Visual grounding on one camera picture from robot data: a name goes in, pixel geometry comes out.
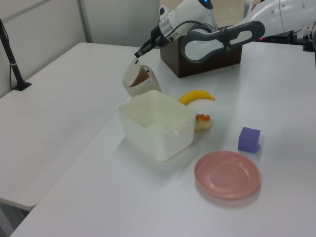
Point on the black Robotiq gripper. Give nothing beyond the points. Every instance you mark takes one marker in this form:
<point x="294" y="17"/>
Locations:
<point x="159" y="35"/>

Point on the beige trash can swing lid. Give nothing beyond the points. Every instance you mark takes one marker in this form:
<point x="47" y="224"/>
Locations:
<point x="130" y="72"/>

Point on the beige trash can body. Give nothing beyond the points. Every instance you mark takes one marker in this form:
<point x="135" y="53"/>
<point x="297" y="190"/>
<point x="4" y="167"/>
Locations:
<point x="153" y="85"/>

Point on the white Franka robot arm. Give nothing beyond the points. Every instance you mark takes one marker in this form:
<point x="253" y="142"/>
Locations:
<point x="202" y="47"/>

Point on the dark brown wooden box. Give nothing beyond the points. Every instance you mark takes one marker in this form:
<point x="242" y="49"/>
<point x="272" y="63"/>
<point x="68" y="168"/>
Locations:
<point x="172" y="61"/>

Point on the yellow toy banana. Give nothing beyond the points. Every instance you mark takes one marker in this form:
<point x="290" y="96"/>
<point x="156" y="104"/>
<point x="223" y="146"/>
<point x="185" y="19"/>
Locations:
<point x="195" y="95"/>

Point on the cream rectangular plastic container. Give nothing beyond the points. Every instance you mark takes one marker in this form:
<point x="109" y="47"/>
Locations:
<point x="158" y="140"/>

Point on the cream toy cabinet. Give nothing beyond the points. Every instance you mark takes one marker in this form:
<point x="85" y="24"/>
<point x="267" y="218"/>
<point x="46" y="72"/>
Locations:
<point x="229" y="10"/>

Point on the toy sushi with orange topping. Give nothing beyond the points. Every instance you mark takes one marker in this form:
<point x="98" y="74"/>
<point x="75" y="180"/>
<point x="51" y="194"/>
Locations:
<point x="203" y="123"/>

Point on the black equipment with red light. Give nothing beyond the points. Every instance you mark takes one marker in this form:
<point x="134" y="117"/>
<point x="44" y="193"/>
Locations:
<point x="281" y="37"/>

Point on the purple foam cube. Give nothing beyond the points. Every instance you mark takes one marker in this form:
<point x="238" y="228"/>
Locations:
<point x="248" y="139"/>

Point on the pink plastic plate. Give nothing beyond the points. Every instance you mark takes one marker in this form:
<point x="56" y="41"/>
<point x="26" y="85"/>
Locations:
<point x="227" y="175"/>

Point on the black camera stand with clamp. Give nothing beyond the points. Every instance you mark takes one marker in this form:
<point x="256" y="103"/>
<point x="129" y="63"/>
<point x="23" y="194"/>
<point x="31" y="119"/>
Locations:
<point x="14" y="69"/>

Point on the black clamp mount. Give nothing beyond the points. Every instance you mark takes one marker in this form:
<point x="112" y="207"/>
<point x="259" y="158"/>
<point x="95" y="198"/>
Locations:
<point x="307" y="42"/>

